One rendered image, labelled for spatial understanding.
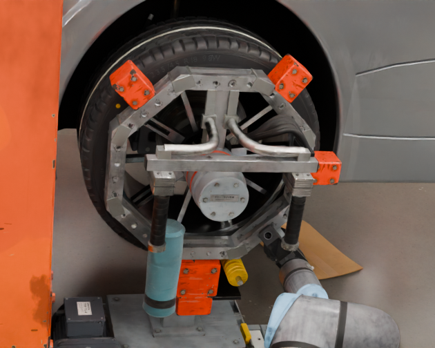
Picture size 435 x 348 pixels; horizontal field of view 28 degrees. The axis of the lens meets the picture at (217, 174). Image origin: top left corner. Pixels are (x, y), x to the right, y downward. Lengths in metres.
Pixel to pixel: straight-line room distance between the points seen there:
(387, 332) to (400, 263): 2.01
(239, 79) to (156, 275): 0.55
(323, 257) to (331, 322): 1.95
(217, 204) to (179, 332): 0.66
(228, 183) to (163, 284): 0.33
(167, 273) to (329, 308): 0.65
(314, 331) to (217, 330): 1.08
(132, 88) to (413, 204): 2.37
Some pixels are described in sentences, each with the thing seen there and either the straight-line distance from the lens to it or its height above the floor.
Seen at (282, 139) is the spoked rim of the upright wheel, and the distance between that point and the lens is 2.46.
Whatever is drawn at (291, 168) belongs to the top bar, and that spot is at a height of 0.96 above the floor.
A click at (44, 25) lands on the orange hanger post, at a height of 1.35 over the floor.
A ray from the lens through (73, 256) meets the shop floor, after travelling 3.45.
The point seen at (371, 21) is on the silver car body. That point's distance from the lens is 2.40.
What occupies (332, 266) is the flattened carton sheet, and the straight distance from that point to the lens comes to 3.59.
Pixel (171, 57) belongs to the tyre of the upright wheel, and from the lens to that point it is 2.21.
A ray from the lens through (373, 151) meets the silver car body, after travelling 2.56.
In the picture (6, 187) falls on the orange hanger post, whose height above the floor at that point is 1.00.
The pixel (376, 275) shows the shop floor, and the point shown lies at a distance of 3.62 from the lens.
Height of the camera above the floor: 1.86
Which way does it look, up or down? 26 degrees down
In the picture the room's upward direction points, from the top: 8 degrees clockwise
